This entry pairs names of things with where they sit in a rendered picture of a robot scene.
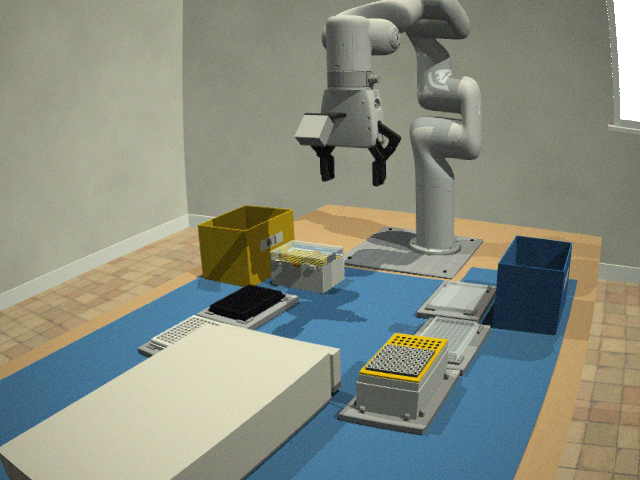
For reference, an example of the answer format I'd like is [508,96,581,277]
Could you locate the blue bench mat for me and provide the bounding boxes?
[0,267,578,480]

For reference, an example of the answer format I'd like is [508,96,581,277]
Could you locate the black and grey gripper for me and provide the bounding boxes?
[311,87,401,186]

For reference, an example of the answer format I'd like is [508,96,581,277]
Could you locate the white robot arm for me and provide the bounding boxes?
[294,0,482,255]

